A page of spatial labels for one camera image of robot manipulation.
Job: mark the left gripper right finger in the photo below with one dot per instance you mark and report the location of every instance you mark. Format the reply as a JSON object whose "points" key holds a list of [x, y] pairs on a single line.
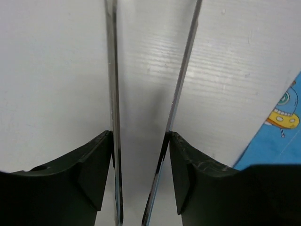
{"points": [[209, 193]]}

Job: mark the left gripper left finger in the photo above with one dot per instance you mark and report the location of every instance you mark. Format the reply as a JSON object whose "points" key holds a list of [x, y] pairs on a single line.
{"points": [[67, 191]]}

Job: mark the metal food tongs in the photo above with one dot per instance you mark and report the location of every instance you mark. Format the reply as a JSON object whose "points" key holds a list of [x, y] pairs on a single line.
{"points": [[113, 74]]}

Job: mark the blue cartoon placemat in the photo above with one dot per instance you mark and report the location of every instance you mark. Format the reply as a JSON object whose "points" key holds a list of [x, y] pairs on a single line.
{"points": [[278, 141]]}

